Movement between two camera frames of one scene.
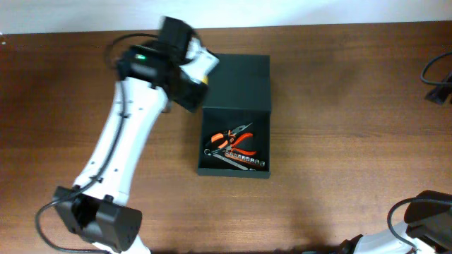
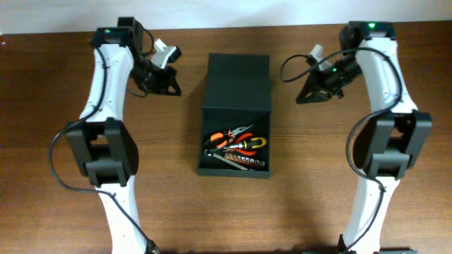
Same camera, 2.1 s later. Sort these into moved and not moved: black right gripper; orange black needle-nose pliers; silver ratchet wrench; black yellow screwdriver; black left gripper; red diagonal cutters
Moved: black yellow screwdriver; black right gripper; black left gripper
Not moved: silver ratchet wrench; red diagonal cutters; orange black needle-nose pliers
